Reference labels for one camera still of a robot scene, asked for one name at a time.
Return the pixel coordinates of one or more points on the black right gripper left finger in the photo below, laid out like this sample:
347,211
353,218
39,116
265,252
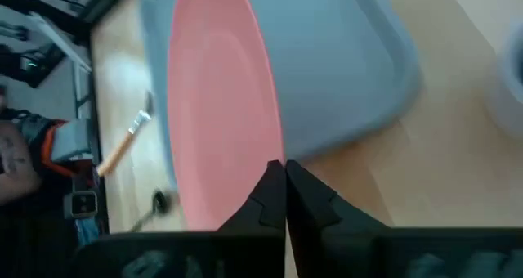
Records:
267,204

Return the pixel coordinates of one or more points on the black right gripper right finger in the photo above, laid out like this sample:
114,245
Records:
310,204

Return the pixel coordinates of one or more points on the pink round plate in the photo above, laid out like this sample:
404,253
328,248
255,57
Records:
222,106

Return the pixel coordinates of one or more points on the black metal spoon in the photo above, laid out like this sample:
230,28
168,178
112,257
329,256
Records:
157,204

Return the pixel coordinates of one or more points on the person's forearm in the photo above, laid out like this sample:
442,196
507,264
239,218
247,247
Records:
16,163

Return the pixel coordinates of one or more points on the grey rectangular tray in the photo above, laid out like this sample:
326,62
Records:
327,57

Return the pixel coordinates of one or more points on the person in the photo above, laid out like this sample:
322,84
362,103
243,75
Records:
61,176

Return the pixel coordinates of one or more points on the snake plant in white pot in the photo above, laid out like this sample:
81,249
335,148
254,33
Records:
508,82

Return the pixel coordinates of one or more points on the black electronic box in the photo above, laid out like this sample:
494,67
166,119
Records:
32,65

